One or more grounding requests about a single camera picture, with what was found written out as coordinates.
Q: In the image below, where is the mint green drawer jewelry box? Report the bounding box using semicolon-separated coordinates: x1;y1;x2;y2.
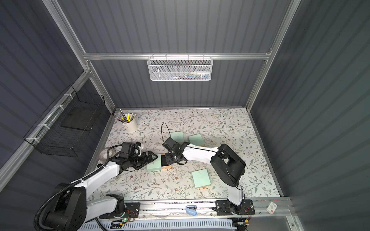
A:
192;169;211;188
146;155;172;172

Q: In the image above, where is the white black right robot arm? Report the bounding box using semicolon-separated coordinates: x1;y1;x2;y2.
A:
162;137;255;218

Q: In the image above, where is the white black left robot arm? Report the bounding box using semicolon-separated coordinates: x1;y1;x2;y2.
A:
33;142;158;231

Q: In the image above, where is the white small card box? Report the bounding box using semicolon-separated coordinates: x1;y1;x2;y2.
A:
266;201;278;215

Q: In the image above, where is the white pen cup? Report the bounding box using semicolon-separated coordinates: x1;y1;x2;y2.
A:
122;118;138;133

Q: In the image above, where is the blue stapler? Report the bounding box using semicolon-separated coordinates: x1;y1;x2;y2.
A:
185;205;198;216

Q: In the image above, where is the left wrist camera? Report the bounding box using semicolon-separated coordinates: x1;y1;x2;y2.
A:
119;142;143;159

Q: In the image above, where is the black camera cable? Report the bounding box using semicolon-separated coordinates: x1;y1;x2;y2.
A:
160;122;172;142

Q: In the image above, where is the black wire mesh basket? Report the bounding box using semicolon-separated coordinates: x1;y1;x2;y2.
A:
24;87;106;157

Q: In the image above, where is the white wire mesh basket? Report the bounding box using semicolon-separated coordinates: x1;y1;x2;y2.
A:
147;57;214;81

